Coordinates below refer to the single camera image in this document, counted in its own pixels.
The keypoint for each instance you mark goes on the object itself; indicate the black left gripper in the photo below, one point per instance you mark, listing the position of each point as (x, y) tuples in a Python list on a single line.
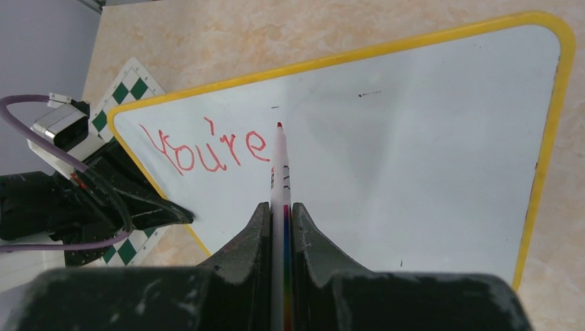
[(82, 214)]

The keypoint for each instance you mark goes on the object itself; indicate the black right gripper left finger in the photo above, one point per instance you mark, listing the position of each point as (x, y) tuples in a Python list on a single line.
[(237, 293)]

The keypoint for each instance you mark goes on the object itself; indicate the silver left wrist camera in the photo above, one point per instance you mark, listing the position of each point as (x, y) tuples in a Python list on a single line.
[(67, 126)]

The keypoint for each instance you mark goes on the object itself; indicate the yellow framed whiteboard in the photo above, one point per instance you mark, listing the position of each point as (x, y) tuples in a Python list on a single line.
[(423, 154)]

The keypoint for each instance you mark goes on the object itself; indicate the green white chessboard mat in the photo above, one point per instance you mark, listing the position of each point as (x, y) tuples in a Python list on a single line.
[(133, 83)]

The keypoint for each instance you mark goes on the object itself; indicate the red whiteboard marker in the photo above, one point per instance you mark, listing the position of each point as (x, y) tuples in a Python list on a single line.
[(280, 207)]

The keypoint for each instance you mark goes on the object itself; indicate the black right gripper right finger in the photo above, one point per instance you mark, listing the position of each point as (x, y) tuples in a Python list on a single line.
[(319, 268)]

